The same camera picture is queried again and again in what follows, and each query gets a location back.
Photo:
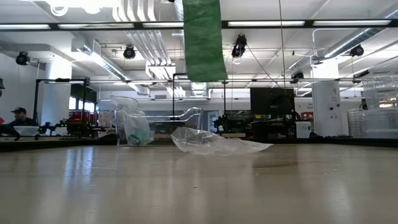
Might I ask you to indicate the clear plastic bag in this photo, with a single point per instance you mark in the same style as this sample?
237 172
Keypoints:
211 143
133 121

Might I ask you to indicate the clear storage box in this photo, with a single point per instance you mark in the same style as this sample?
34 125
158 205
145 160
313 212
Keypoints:
379 90

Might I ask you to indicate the white building column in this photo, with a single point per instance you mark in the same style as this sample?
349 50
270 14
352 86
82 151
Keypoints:
326 102

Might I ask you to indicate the stacked clear plastic containers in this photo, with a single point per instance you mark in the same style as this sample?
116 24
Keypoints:
373 124

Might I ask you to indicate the black background rig frame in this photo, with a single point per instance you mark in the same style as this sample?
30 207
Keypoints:
173 99
35 99

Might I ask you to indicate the black monitor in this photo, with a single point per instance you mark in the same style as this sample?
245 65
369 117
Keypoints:
272 101

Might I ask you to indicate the person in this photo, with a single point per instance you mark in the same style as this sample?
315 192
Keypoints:
21 118

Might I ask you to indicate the white box device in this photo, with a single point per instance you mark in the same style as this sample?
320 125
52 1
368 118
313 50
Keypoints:
303 130

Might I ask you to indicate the red background cart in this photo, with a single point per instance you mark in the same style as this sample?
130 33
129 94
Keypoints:
79 119

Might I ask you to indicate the black overhead crossbar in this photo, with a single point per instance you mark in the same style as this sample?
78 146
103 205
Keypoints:
93 25

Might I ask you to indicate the green cloth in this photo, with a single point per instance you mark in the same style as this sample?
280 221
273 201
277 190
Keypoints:
203 43

